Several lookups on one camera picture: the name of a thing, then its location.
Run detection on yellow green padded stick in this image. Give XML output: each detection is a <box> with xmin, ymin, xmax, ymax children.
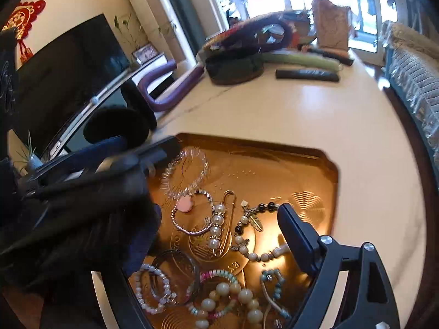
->
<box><xmin>263</xmin><ymin>49</ymin><xmax>344</xmax><ymax>73</ymax></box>

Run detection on teal bead cord bracelet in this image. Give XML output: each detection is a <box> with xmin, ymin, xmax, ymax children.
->
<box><xmin>259</xmin><ymin>268</ymin><xmax>293</xmax><ymax>329</ymax></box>

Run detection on brown paper bag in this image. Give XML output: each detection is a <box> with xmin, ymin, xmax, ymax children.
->
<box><xmin>311</xmin><ymin>0</ymin><xmax>353</xmax><ymax>51</ymax></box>

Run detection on silver bangle pink heart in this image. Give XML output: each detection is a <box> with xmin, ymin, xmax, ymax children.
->
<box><xmin>170</xmin><ymin>188</ymin><xmax>215</xmax><ymax>237</ymax></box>

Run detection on clear crystal bead bracelet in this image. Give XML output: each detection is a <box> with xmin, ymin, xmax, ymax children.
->
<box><xmin>160</xmin><ymin>146</ymin><xmax>210</xmax><ymax>200</ymax></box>

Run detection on small potted plant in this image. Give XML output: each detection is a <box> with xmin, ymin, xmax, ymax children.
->
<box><xmin>15</xmin><ymin>129</ymin><xmax>44</xmax><ymax>174</ymax></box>

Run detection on yellow jade bead bracelet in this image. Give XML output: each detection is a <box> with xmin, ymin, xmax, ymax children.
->
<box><xmin>195</xmin><ymin>282</ymin><xmax>265</xmax><ymax>329</ymax></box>

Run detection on white bead bracelet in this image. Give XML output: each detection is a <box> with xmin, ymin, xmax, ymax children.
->
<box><xmin>132</xmin><ymin>263</ymin><xmax>179</xmax><ymax>315</ymax></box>

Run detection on pearl brooch pin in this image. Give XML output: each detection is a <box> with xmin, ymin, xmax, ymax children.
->
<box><xmin>205</xmin><ymin>190</ymin><xmax>238</xmax><ymax>253</ymax></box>

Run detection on gold metal tray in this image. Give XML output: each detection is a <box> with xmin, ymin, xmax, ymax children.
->
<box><xmin>128</xmin><ymin>132</ymin><xmax>341</xmax><ymax>329</ymax></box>

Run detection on dark glass bangle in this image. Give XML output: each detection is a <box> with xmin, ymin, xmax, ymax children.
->
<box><xmin>150</xmin><ymin>249</ymin><xmax>202</xmax><ymax>308</ymax></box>

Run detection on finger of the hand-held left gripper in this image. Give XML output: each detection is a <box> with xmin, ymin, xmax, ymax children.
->
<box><xmin>99</xmin><ymin>136</ymin><xmax>181</xmax><ymax>170</ymax></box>
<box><xmin>21</xmin><ymin>154</ymin><xmax>156</xmax><ymax>196</ymax></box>

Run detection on pink green bead bracelet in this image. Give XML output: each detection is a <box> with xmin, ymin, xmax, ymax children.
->
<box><xmin>186</xmin><ymin>269</ymin><xmax>243</xmax><ymax>319</ymax></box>

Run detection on black television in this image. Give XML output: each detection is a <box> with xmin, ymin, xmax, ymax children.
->
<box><xmin>10</xmin><ymin>13</ymin><xmax>131</xmax><ymax>146</ymax></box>

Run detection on person's dark clothing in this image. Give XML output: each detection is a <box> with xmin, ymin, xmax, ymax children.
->
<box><xmin>38</xmin><ymin>271</ymin><xmax>115</xmax><ymax>329</ymax></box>

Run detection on colourful knitted handbag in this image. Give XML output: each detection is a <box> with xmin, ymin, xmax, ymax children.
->
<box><xmin>197</xmin><ymin>11</ymin><xmax>312</xmax><ymax>55</ymax></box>

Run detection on dark green pouch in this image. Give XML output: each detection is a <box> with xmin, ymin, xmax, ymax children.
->
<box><xmin>205</xmin><ymin>46</ymin><xmax>267</xmax><ymax>86</ymax></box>

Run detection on tall leafy branches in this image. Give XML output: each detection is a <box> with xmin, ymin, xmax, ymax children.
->
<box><xmin>112</xmin><ymin>13</ymin><xmax>177</xmax><ymax>60</ymax></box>

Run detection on small picture frame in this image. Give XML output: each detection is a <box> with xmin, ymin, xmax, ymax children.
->
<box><xmin>131</xmin><ymin>42</ymin><xmax>162</xmax><ymax>65</ymax></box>

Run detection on plastic covered sofa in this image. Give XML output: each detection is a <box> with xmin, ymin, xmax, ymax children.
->
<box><xmin>382</xmin><ymin>21</ymin><xmax>439</xmax><ymax>167</ymax></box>

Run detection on mixed bead charm bracelet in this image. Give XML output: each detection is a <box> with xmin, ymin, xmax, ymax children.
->
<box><xmin>230</xmin><ymin>201</ymin><xmax>293</xmax><ymax>265</ymax></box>

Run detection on purple padded bar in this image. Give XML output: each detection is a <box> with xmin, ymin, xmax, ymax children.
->
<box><xmin>138</xmin><ymin>59</ymin><xmax>206</xmax><ymax>112</ymax></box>

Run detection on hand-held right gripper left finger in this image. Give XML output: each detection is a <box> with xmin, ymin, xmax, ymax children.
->
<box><xmin>90</xmin><ymin>268</ymin><xmax>154</xmax><ymax>329</ymax></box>

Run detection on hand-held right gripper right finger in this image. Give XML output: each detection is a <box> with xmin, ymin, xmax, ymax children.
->
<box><xmin>277</xmin><ymin>203</ymin><xmax>402</xmax><ymax>329</ymax></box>

